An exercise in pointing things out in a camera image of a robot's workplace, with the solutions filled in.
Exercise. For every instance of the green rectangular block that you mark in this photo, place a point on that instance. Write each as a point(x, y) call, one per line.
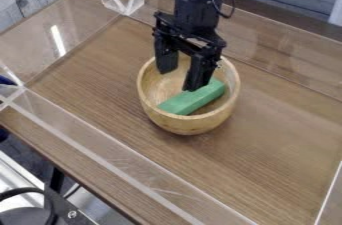
point(189, 101)

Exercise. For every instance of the black table leg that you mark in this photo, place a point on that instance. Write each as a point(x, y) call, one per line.
point(57, 180)

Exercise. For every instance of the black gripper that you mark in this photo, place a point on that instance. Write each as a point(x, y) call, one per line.
point(191, 34)

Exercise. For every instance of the clear acrylic tray wall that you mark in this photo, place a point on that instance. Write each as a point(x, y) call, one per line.
point(259, 160)

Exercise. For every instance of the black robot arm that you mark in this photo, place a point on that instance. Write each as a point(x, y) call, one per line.
point(196, 6)

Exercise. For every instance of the brown wooden bowl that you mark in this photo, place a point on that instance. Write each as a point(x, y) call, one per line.
point(178, 119)

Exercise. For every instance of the black metal bracket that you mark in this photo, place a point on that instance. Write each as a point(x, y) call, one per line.
point(69, 214)

